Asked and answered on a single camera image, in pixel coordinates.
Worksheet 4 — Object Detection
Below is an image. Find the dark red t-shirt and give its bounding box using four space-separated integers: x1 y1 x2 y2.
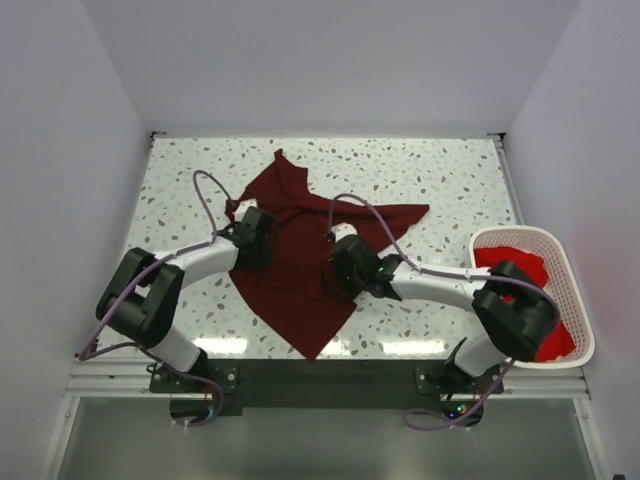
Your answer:
230 150 430 361

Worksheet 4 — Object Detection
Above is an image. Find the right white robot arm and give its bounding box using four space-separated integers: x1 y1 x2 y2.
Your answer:
329 234 560 393

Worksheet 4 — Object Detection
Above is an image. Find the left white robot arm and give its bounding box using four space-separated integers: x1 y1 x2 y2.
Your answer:
96 206 277 392

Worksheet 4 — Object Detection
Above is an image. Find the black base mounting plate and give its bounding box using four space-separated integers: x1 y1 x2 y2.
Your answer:
147 359 499 419

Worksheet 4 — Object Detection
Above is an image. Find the white plastic laundry basket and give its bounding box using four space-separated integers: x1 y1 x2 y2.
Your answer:
469 225 596 370

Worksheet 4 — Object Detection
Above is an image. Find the bright red t-shirt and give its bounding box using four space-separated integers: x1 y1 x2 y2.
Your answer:
473 244 576 364

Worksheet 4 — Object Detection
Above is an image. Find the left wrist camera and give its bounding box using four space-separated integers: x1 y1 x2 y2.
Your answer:
233 198 258 222

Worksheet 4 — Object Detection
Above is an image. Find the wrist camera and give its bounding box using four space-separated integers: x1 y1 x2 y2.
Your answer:
233 198 258 222
327 223 358 244

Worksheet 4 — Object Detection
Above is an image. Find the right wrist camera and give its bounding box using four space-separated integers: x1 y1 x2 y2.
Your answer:
327 223 358 244

